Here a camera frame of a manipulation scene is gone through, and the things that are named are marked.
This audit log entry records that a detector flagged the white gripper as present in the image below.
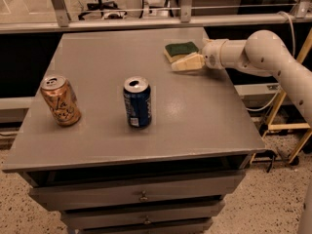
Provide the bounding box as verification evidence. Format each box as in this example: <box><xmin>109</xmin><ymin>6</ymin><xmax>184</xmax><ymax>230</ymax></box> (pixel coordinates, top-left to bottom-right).
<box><xmin>172</xmin><ymin>38</ymin><xmax>227</xmax><ymax>71</ymax></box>

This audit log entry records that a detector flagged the green and yellow sponge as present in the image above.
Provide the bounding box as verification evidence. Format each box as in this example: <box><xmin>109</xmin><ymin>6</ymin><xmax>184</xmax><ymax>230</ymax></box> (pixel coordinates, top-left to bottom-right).
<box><xmin>164</xmin><ymin>42</ymin><xmax>199</xmax><ymax>63</ymax></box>

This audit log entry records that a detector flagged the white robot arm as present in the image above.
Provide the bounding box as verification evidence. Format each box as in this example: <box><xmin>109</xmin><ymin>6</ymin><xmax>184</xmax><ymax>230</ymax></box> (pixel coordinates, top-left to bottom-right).
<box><xmin>175</xmin><ymin>30</ymin><xmax>312</xmax><ymax>234</ymax></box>

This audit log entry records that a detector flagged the blue pepsi can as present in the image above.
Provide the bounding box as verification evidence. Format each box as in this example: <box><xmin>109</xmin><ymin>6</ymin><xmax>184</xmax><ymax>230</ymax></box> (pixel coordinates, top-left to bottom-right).
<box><xmin>123</xmin><ymin>76</ymin><xmax>152</xmax><ymax>128</ymax></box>

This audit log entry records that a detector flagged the orange la croix can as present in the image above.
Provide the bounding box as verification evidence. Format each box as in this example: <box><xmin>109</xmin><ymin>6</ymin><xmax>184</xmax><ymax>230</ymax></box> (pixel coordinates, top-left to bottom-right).
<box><xmin>40</xmin><ymin>75</ymin><xmax>81</xmax><ymax>127</ymax></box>

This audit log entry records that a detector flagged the grey drawer cabinet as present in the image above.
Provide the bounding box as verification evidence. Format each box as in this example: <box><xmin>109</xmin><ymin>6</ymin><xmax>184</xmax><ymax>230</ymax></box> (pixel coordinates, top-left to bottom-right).
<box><xmin>4</xmin><ymin>28</ymin><xmax>264</xmax><ymax>234</ymax></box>

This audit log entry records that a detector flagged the white cable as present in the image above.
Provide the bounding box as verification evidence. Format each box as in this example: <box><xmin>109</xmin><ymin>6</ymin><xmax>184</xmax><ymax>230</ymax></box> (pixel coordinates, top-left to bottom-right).
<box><xmin>245</xmin><ymin>11</ymin><xmax>297</xmax><ymax>113</ymax></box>

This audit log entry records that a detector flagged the metal railing frame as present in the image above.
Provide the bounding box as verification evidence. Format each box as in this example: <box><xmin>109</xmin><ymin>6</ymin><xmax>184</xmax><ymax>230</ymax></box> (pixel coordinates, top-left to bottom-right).
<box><xmin>0</xmin><ymin>0</ymin><xmax>312</xmax><ymax>34</ymax></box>

